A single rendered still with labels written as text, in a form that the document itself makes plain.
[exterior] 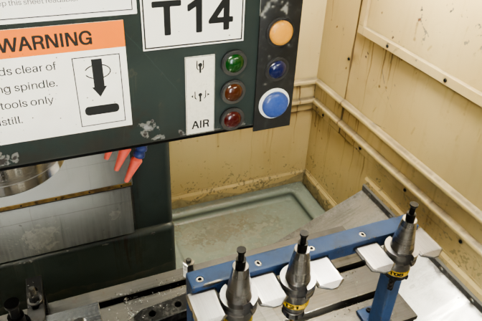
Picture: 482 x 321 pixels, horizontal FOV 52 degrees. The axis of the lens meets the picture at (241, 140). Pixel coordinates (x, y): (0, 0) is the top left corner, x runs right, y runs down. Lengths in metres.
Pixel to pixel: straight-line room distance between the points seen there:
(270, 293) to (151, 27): 0.55
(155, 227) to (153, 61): 1.06
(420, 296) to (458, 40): 0.69
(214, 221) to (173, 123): 1.46
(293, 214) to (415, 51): 0.88
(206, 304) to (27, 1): 0.57
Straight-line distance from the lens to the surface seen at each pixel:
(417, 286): 1.52
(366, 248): 0.99
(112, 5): 0.45
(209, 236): 1.89
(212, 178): 1.93
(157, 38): 0.46
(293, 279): 0.87
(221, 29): 0.48
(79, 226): 1.40
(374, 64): 1.59
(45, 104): 0.47
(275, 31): 0.50
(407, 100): 1.49
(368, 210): 1.69
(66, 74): 0.46
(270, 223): 1.95
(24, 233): 1.40
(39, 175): 0.68
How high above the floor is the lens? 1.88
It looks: 32 degrees down
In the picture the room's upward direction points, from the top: 3 degrees clockwise
